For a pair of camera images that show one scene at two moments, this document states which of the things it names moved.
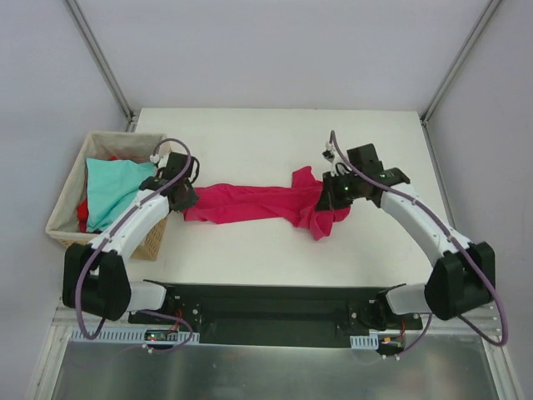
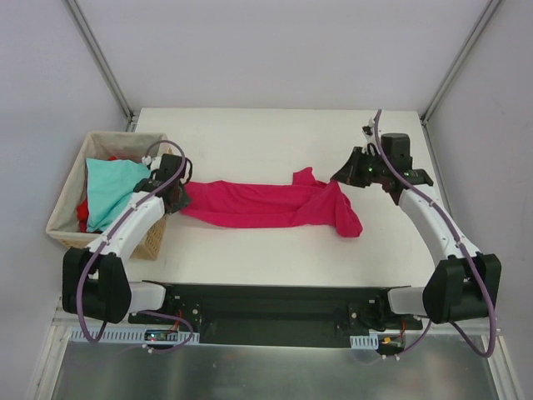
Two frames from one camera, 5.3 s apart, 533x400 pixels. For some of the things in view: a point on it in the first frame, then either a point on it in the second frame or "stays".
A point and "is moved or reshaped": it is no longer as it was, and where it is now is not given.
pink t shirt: x=296 y=200 is moved or reshaped
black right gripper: x=329 y=196 -> x=356 y=169
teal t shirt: x=112 y=185 stays
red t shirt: x=82 y=211 stays
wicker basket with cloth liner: x=62 y=224 stays
